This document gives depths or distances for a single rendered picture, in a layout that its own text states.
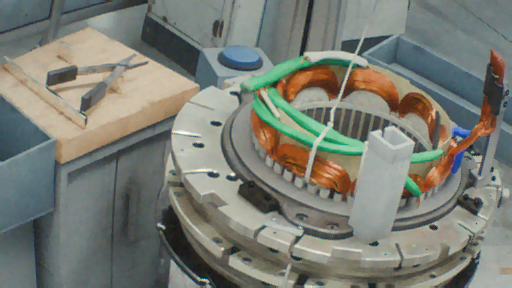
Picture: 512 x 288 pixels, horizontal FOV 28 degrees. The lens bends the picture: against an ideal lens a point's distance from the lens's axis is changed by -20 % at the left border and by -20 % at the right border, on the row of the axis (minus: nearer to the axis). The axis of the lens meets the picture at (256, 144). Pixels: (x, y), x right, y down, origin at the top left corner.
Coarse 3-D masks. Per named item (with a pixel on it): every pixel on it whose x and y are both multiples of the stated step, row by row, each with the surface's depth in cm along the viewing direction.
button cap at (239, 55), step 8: (224, 48) 133; (232, 48) 133; (240, 48) 133; (248, 48) 134; (224, 56) 132; (232, 56) 132; (240, 56) 132; (248, 56) 132; (256, 56) 132; (240, 64) 131; (248, 64) 132; (256, 64) 132
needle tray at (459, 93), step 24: (384, 48) 138; (408, 48) 141; (408, 72) 142; (432, 72) 140; (456, 72) 138; (432, 96) 130; (456, 96) 139; (480, 96) 137; (456, 120) 129; (504, 120) 136; (480, 144) 128; (504, 144) 125
